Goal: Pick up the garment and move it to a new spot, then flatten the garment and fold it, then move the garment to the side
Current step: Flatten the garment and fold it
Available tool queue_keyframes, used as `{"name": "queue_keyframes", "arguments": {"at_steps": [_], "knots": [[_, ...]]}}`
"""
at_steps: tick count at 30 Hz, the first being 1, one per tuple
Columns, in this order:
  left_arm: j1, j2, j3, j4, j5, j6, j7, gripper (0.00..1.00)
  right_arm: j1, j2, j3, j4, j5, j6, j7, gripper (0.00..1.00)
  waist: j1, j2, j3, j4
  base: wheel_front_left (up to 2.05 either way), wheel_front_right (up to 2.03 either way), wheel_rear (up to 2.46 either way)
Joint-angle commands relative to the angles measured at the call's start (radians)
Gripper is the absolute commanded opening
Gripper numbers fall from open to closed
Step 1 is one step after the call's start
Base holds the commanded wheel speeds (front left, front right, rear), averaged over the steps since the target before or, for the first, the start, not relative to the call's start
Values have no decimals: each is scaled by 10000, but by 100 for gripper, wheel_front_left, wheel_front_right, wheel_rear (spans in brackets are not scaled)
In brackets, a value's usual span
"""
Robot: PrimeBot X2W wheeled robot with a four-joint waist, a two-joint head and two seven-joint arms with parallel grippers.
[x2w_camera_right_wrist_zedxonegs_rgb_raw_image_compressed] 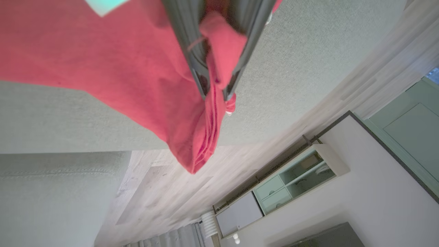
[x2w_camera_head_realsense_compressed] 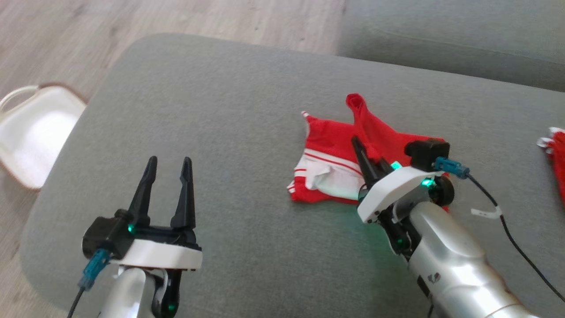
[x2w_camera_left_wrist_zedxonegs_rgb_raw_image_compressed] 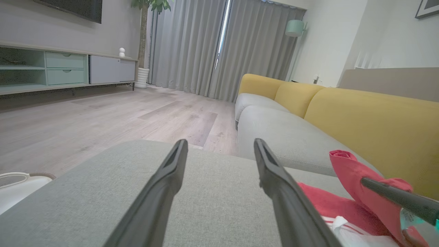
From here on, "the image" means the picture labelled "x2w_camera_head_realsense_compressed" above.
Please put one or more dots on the red Bulls 23 shorts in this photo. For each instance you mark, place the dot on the red Bulls 23 shorts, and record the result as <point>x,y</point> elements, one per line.
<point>558,163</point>

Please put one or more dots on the white laundry basket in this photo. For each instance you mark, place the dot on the white laundry basket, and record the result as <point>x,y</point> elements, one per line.
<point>35,137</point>

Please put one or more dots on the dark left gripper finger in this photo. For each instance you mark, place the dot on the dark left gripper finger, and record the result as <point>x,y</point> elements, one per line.
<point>143,198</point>
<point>184,198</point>

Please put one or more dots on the red white Bulls jersey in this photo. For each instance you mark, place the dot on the red white Bulls jersey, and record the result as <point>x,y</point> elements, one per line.
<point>335,141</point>

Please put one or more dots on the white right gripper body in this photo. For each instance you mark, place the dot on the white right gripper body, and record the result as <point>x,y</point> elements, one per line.
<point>393,190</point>

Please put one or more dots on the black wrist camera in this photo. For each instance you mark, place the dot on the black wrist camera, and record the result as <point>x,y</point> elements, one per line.
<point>106,234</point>
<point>426,152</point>

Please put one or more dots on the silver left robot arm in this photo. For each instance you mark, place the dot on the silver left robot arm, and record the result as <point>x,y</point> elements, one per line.
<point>128,296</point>

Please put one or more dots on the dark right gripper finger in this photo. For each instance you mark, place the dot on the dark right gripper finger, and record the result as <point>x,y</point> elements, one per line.
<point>383,167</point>
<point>365,165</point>

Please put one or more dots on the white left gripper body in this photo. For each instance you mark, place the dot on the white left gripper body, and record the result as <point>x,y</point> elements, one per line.
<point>163,256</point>

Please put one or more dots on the grey sofa seat cushion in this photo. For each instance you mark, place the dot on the grey sofa seat cushion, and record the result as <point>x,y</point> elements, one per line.
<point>463,39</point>

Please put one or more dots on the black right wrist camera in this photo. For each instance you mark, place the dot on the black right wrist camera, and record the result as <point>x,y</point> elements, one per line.
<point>426,152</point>

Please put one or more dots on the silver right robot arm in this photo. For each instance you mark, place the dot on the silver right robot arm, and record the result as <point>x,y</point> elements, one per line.
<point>454,269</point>

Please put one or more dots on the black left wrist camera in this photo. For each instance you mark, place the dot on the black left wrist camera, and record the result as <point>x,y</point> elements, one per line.
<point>106,234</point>

